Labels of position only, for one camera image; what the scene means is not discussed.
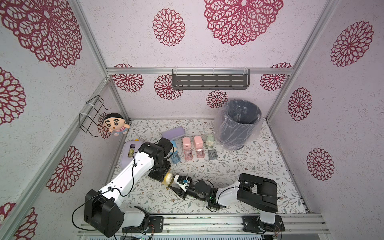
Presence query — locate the pink sharpener shavings tray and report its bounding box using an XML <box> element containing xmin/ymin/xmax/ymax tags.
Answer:
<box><xmin>196</xmin><ymin>149</ymin><xmax>205</xmax><ymax>159</ymax></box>

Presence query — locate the grey trash bin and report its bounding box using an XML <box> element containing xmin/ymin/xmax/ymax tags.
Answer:
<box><xmin>218</xmin><ymin>99</ymin><xmax>263</xmax><ymax>152</ymax></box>

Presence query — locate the Shin-chan plush doll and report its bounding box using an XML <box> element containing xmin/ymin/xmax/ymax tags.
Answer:
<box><xmin>102</xmin><ymin>113</ymin><xmax>130</xmax><ymax>136</ymax></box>

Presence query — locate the green pencil sharpener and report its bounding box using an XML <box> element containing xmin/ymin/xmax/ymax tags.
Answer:
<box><xmin>205</xmin><ymin>134</ymin><xmax>215</xmax><ymax>148</ymax></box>

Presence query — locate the purple pencil case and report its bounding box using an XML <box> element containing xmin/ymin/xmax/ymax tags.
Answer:
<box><xmin>162</xmin><ymin>127</ymin><xmax>186</xmax><ymax>141</ymax></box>

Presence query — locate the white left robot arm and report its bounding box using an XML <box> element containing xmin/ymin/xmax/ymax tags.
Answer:
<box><xmin>81</xmin><ymin>138</ymin><xmax>175</xmax><ymax>238</ymax></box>

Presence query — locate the purple tissue box holder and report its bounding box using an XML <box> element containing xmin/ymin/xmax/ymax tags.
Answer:
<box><xmin>120</xmin><ymin>140</ymin><xmax>144</xmax><ymax>169</ymax></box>

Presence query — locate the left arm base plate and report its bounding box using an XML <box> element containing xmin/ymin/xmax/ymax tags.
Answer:
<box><xmin>122</xmin><ymin>216</ymin><xmax>164</xmax><ymax>235</ymax></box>

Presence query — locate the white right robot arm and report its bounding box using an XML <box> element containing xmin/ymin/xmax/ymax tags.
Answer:
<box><xmin>168</xmin><ymin>173</ymin><xmax>279</xmax><ymax>225</ymax></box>

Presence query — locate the black wire wall basket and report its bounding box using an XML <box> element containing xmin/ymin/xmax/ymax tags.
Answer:
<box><xmin>78</xmin><ymin>95</ymin><xmax>112</xmax><ymax>138</ymax></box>

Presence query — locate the clear sharpener shavings tray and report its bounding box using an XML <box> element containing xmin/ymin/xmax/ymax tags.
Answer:
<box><xmin>208</xmin><ymin>149</ymin><xmax>218</xmax><ymax>161</ymax></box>

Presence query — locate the grey wall shelf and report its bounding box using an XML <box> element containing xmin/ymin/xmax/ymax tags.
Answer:
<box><xmin>171</xmin><ymin>69</ymin><xmax>250</xmax><ymax>90</ymax></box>

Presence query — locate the blue sharpener shavings tray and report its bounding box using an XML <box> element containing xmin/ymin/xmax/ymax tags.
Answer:
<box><xmin>171</xmin><ymin>152</ymin><xmax>181</xmax><ymax>165</ymax></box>

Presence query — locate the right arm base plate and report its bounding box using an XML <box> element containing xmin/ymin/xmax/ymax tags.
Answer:
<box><xmin>242</xmin><ymin>215</ymin><xmax>286</xmax><ymax>235</ymax></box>

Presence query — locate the blue pencil sharpener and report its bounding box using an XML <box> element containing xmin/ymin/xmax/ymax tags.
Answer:
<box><xmin>171</xmin><ymin>140</ymin><xmax>178</xmax><ymax>153</ymax></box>

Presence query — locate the pink pencil sharpener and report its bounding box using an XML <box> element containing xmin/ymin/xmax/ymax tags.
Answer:
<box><xmin>182</xmin><ymin>137</ymin><xmax>192</xmax><ymax>151</ymax></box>
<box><xmin>194</xmin><ymin>136</ymin><xmax>204</xmax><ymax>150</ymax></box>

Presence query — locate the clear plastic bin liner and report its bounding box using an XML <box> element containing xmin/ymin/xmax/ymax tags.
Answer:
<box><xmin>213</xmin><ymin>98</ymin><xmax>265</xmax><ymax>152</ymax></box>

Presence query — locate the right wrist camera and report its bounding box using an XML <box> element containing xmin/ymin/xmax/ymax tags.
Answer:
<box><xmin>174</xmin><ymin>175</ymin><xmax>192</xmax><ymax>192</ymax></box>

